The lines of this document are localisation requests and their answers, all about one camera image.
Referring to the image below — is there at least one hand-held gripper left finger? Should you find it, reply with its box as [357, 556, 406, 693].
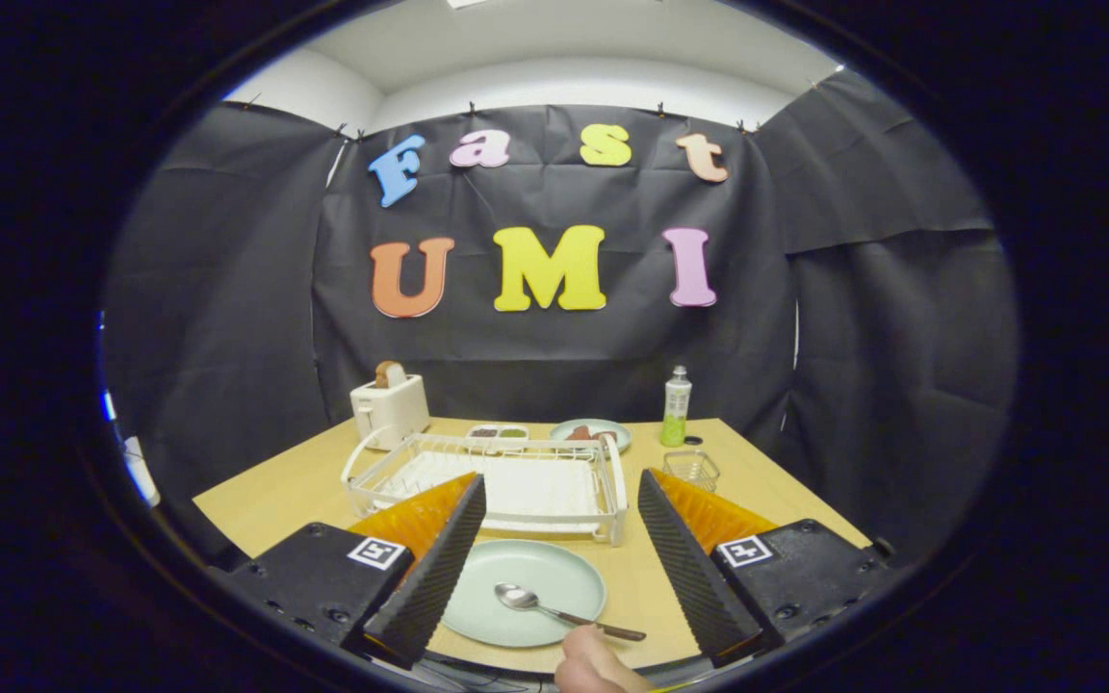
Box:
[223, 470, 488, 672]

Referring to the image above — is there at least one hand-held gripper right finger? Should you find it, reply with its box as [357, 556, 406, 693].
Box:
[635, 468, 892, 670]

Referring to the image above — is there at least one metal spoon with brown handle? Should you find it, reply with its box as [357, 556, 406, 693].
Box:
[495, 582, 647, 643]

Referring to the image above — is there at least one metal wire basket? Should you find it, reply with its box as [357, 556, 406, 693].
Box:
[662, 450, 720, 494]

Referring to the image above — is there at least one light green plate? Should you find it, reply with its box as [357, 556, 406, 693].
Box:
[441, 539, 606, 649]

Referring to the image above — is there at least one white dish rack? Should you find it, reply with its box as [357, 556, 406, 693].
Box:
[341, 430, 629, 548]

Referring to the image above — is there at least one white divided sauce dish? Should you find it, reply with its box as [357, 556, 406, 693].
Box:
[466, 423, 529, 453]

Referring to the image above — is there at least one small green plate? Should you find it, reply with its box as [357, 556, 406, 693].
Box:
[549, 418, 632, 455]

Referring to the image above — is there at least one white toaster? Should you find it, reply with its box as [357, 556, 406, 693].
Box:
[350, 373, 431, 451]

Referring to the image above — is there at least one clear bottle with green label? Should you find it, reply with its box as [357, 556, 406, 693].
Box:
[661, 366, 693, 449]

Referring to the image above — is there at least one white flat device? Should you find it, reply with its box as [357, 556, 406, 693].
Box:
[121, 436, 162, 507]

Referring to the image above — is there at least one black backdrop cloth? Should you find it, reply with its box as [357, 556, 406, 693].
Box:
[102, 69, 1019, 569]

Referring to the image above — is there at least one white toaster cable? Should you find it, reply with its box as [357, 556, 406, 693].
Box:
[341, 423, 394, 484]

